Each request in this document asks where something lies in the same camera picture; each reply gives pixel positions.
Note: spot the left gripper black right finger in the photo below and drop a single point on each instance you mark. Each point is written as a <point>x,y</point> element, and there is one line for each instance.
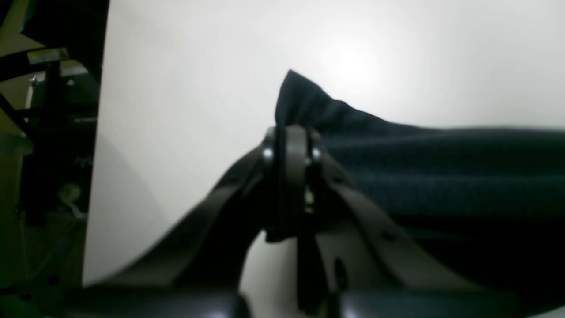
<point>354,261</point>

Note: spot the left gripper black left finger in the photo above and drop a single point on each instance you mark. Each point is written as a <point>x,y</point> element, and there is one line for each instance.
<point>195,269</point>

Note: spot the dark navy long-sleeve shirt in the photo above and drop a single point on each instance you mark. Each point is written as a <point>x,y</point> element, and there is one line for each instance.
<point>487,202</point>

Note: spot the black OpenArm control box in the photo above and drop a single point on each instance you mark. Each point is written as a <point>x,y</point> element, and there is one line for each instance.
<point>58,124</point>

